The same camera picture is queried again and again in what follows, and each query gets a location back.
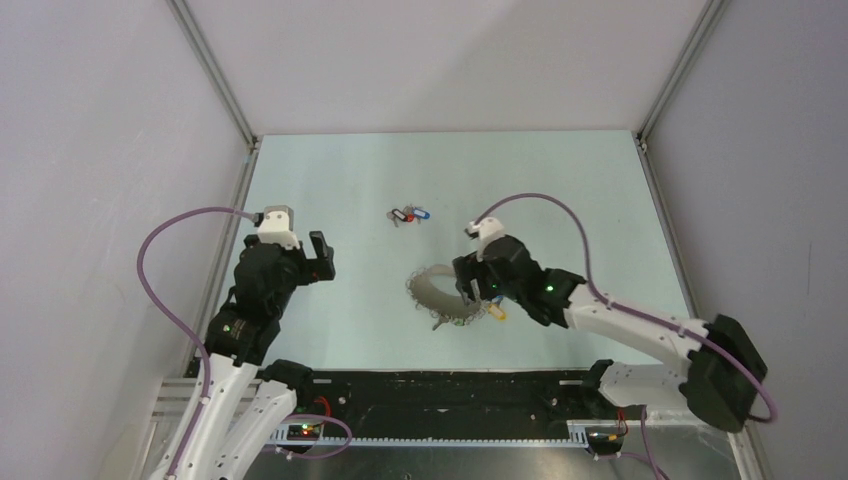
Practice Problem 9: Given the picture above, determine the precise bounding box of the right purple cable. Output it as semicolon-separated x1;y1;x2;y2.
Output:
474;192;780;425

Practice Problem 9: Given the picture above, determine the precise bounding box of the large grey keyring with keys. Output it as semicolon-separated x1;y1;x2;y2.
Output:
406;264;508;331

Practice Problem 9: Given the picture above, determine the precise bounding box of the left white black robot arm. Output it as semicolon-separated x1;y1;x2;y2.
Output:
151;231;335;479

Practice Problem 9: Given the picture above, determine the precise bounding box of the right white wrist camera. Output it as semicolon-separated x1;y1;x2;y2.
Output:
464;216;506;261

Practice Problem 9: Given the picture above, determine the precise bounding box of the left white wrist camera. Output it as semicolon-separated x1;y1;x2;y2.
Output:
257;205;300;250

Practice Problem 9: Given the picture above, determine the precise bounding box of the pile of removed keys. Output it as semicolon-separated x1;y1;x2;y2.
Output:
386;205;431;228

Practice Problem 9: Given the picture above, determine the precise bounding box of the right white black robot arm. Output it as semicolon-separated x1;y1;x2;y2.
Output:
452;235;768;433

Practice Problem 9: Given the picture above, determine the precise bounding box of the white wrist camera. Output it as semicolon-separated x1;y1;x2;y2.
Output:
257;205;300;250
464;216;506;261

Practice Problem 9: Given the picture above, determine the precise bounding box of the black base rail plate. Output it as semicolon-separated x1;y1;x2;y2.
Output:
282;370;640;439

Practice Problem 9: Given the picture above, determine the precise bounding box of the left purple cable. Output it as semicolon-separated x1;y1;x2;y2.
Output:
136;206;266;478

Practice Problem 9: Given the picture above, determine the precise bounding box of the white slotted cable duct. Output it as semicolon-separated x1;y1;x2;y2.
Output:
265;424;588;448

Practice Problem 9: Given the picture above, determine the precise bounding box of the purple cable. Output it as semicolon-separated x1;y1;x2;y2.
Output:
474;192;780;425
136;206;266;478

